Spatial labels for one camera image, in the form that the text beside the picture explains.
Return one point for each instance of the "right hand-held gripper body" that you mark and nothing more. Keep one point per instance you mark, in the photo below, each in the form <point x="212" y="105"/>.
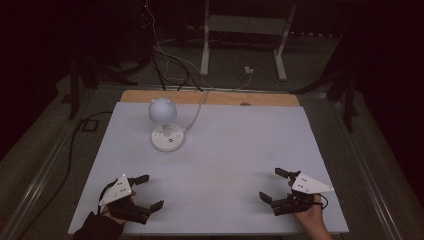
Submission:
<point x="310" y="185"/>

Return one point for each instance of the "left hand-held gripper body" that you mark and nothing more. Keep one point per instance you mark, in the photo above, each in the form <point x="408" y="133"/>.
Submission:
<point x="124" y="207"/>

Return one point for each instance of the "person's left hand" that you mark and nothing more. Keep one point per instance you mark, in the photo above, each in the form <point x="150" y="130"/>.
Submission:
<point x="116" y="219"/>

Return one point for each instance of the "person's right hand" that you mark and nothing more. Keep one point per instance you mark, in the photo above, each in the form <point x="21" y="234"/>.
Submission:
<point x="312" y="218"/>

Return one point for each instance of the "white round socket base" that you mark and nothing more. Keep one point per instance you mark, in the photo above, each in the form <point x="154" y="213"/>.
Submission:
<point x="168" y="140"/>

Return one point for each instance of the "white globe night lamp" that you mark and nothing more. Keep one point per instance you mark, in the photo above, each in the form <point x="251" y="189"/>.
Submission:
<point x="162" y="110"/>

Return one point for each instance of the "black square floor box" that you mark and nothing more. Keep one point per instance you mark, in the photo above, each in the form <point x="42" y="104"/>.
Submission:
<point x="89" y="125"/>

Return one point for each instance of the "black stand leg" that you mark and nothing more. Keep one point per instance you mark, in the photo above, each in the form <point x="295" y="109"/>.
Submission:
<point x="348" y="100"/>
<point x="75" y="90"/>

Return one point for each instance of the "white plug adapter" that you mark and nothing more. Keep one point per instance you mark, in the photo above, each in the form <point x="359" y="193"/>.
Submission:
<point x="248" y="70"/>

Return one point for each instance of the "metal floor rail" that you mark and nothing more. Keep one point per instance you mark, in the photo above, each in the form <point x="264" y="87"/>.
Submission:
<point x="366" y="173"/>
<point x="36" y="186"/>

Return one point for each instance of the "white metal stand frame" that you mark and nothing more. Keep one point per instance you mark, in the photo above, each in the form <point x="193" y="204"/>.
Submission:
<point x="243" y="25"/>

